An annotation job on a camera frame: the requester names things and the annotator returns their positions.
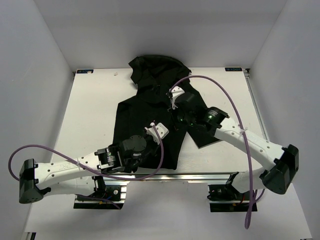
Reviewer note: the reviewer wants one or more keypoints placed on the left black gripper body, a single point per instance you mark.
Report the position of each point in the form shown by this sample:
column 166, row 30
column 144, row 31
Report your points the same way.
column 151, row 148

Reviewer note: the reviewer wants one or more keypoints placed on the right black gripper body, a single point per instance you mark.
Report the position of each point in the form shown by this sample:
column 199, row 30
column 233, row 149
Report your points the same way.
column 187, row 119

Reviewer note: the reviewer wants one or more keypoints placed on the black jacket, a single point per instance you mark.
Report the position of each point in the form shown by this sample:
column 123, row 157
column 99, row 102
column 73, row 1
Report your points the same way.
column 154, row 75

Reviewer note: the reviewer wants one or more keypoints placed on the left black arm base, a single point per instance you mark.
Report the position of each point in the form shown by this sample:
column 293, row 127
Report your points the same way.
column 107, row 197

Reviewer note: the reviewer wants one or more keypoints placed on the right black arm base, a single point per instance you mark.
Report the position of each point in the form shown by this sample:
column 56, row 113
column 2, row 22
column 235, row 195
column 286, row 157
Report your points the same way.
column 227, row 200

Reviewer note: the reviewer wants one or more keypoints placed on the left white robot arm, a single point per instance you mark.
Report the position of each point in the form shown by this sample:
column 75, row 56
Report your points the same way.
column 37, row 180

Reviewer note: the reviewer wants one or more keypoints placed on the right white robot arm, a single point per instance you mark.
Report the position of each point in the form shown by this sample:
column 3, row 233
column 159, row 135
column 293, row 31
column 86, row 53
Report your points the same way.
column 279, row 164

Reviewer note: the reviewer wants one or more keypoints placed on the right blue table sticker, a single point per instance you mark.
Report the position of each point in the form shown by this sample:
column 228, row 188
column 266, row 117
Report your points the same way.
column 233, row 69

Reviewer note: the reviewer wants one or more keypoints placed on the blue table sticker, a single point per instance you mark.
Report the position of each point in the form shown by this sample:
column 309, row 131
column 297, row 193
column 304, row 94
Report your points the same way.
column 84, row 71
column 233, row 69

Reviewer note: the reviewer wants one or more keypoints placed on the left blue table sticker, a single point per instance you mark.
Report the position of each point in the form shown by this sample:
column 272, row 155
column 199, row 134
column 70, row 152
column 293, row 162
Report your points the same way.
column 84, row 71

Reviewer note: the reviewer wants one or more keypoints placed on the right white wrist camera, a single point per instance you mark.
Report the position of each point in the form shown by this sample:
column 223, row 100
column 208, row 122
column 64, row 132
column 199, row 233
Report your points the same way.
column 173, row 95

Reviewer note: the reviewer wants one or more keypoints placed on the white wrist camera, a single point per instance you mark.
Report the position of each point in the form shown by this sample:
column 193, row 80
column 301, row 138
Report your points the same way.
column 157, row 131
column 173, row 95

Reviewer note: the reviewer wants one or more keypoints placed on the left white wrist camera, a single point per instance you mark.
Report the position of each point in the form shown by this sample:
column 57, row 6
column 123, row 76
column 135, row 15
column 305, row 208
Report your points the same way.
column 157, row 131

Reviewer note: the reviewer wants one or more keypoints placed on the aluminium table frame rail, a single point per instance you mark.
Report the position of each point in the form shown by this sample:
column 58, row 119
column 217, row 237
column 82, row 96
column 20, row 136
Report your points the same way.
column 210, row 178

